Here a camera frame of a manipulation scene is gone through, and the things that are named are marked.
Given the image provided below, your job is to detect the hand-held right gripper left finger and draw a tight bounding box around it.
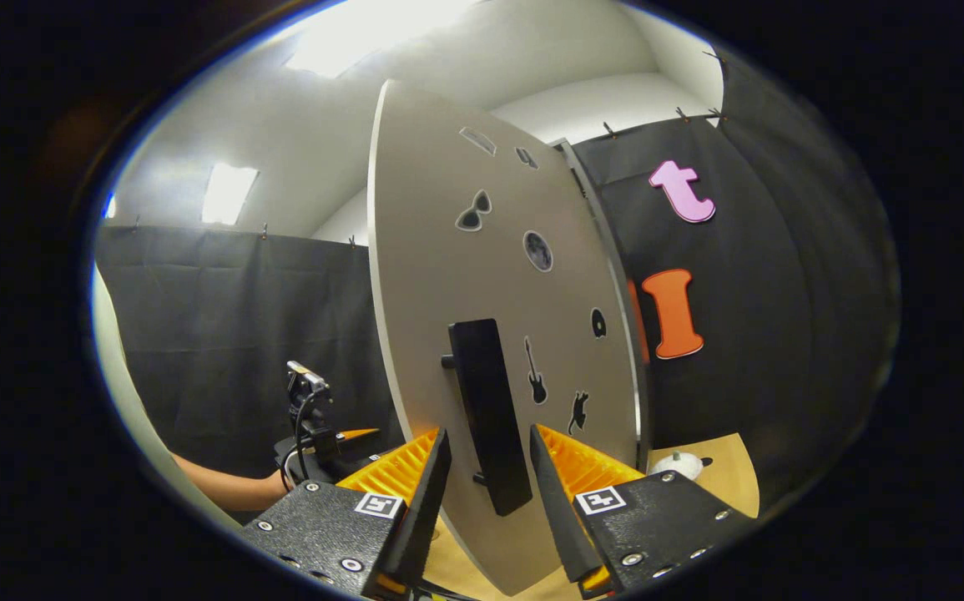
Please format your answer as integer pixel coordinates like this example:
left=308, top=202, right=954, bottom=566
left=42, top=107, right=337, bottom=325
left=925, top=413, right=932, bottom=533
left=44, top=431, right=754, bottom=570
left=240, top=427, right=453, bottom=598

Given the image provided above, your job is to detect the black cable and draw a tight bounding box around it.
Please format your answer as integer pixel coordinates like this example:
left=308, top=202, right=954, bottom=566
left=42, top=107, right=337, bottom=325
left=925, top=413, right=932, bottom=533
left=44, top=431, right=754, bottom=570
left=280, top=392, right=320, bottom=489

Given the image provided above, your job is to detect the row of black cloth clips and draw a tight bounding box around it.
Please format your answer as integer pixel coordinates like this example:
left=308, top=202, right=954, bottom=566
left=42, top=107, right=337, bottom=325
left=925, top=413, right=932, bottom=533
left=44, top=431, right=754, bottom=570
left=131, top=50, right=729, bottom=250

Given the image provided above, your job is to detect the person's white shirt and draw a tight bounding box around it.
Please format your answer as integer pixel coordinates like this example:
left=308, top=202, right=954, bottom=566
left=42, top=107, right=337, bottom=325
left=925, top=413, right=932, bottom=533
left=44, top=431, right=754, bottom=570
left=91, top=265, right=242, bottom=528

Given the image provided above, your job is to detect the black cabinet door handle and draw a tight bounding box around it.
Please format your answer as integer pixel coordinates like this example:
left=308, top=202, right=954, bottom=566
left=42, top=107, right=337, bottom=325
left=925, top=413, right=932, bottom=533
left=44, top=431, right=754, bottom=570
left=442, top=318, right=534, bottom=517

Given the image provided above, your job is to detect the black backdrop cloth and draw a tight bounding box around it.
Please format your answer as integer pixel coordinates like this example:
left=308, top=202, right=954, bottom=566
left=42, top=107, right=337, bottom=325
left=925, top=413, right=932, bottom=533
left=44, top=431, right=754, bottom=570
left=93, top=50, right=900, bottom=510

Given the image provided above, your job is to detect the narrow ceiling light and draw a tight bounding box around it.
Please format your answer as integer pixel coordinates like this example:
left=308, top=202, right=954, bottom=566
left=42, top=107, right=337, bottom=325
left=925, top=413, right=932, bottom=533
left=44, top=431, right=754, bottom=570
left=201, top=163, right=260, bottom=226

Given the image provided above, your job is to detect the beige cabinet door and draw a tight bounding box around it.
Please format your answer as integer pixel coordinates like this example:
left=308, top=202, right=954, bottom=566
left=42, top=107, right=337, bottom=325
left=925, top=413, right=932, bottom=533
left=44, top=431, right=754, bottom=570
left=367, top=79, right=645, bottom=596

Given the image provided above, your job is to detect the dark grey cabinet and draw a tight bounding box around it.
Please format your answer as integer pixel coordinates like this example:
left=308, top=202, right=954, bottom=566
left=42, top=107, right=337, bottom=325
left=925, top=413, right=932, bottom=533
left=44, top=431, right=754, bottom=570
left=553, top=138, right=656, bottom=472

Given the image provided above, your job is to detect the white lidded bowl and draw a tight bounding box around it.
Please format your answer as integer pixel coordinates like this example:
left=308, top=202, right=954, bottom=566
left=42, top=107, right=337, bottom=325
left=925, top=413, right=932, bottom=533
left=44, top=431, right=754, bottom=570
left=649, top=451, right=704, bottom=482

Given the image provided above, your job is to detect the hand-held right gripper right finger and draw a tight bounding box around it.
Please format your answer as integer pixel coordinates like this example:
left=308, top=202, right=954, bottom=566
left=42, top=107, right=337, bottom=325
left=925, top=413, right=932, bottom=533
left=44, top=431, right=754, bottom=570
left=529, top=423, right=756, bottom=598

